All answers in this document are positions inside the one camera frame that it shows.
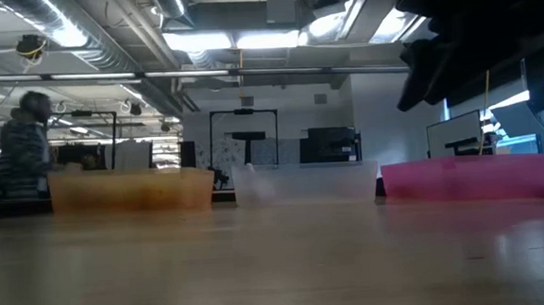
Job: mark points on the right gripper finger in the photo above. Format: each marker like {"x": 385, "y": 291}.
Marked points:
{"x": 436, "y": 94}
{"x": 410, "y": 96}

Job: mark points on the pink plastic bin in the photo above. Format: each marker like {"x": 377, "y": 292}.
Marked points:
{"x": 467, "y": 178}

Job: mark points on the black machine cabinet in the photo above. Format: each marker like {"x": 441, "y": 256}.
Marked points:
{"x": 330, "y": 144}

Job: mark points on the clear plastic bin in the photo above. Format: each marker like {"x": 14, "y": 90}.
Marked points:
{"x": 312, "y": 183}

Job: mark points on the ceiling light panel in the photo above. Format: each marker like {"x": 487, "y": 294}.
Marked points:
{"x": 267, "y": 39}
{"x": 196, "y": 41}

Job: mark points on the grey ceiling box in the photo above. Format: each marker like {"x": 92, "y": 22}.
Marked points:
{"x": 282, "y": 10}

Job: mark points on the long horizontal metal pipe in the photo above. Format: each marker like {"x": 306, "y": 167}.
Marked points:
{"x": 187, "y": 73}

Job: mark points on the black speaker box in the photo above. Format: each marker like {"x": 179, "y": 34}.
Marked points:
{"x": 187, "y": 154}

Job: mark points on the white panel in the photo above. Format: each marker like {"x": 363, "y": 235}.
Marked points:
{"x": 132, "y": 155}

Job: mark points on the orange translucent bin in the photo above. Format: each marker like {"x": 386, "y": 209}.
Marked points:
{"x": 132, "y": 191}

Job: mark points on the yellow black ceiling reel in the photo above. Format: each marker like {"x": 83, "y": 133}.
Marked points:
{"x": 31, "y": 45}

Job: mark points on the person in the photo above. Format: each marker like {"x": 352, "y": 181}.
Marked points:
{"x": 23, "y": 149}

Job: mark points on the white board with black frame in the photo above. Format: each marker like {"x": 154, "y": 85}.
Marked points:
{"x": 455, "y": 134}

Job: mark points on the grey wall vent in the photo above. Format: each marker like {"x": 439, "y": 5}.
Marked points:
{"x": 321, "y": 98}
{"x": 247, "y": 101}

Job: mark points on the black frame rig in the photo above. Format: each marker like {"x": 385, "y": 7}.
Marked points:
{"x": 80, "y": 113}
{"x": 243, "y": 111}

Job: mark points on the large silver spiral duct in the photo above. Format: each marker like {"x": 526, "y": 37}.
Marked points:
{"x": 100, "y": 54}

